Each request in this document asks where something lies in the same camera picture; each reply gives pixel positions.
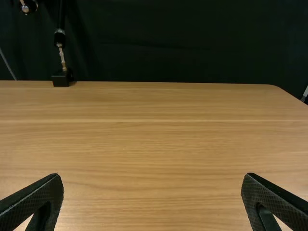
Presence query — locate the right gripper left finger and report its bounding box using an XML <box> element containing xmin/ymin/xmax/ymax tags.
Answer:
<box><xmin>0</xmin><ymin>173</ymin><xmax>65</xmax><ymax>231</ymax></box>

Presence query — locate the thin grey cable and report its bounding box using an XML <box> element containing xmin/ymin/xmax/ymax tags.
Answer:
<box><xmin>0</xmin><ymin>47</ymin><xmax>18</xmax><ymax>81</ymax></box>

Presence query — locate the black clamp stand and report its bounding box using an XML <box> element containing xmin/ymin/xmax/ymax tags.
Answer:
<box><xmin>19</xmin><ymin>0</ymin><xmax>74</xmax><ymax>88</ymax></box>

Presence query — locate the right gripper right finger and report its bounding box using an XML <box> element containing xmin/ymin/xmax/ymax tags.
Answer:
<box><xmin>241</xmin><ymin>172</ymin><xmax>308</xmax><ymax>231</ymax></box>

